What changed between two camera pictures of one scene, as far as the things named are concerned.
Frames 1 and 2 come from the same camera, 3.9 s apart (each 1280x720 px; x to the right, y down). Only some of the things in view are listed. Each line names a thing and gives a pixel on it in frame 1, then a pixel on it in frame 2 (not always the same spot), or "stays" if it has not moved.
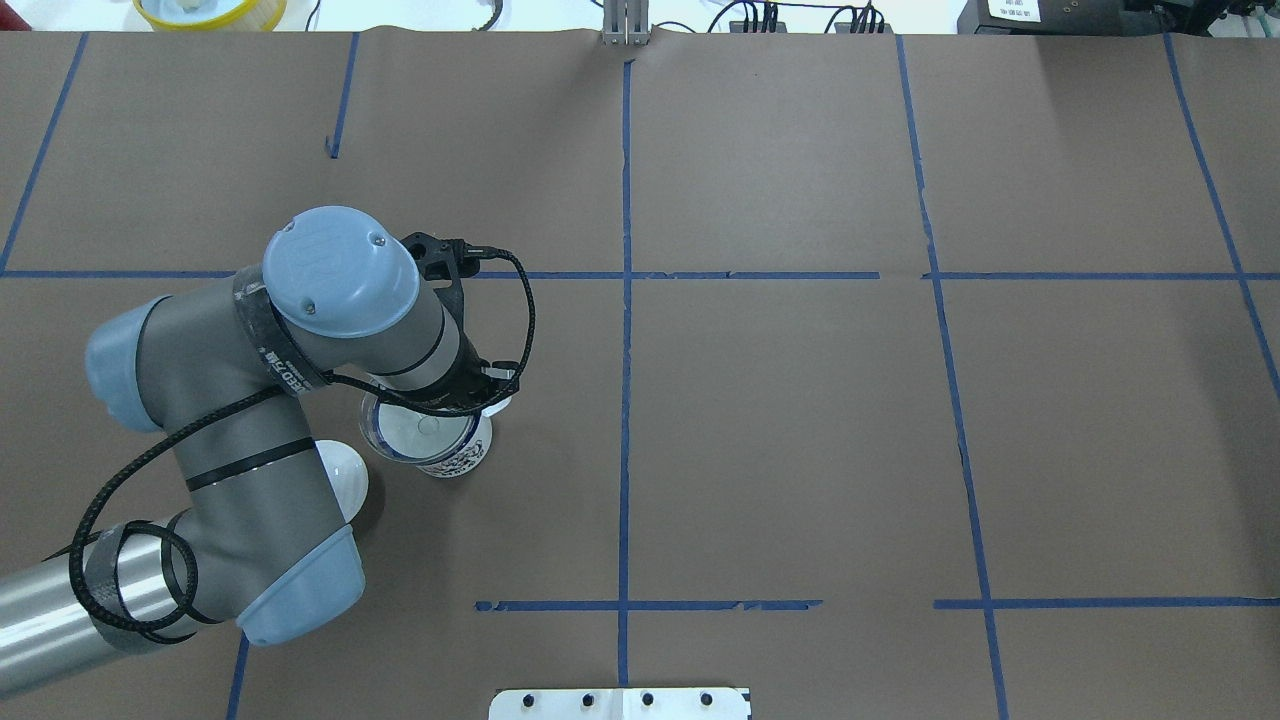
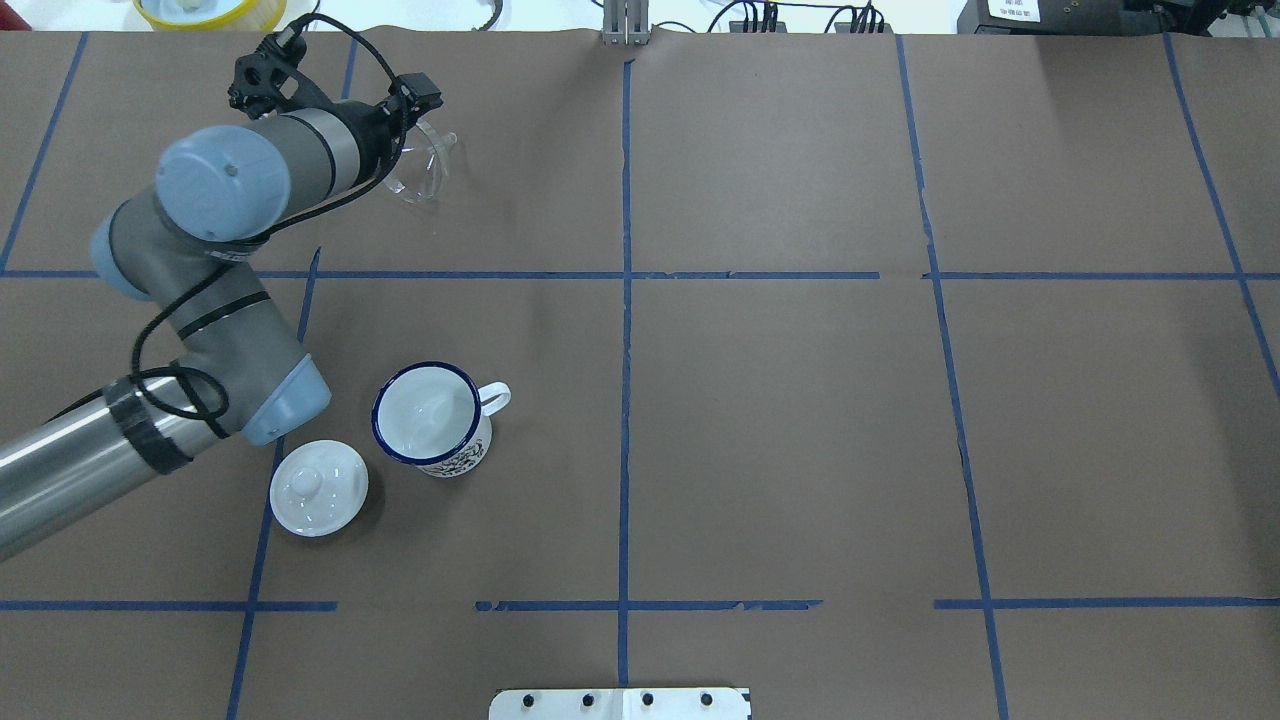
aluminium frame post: x=626 y=23 stays
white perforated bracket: x=679 y=703 stays
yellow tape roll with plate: x=211 y=15 stays
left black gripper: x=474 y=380 → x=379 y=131
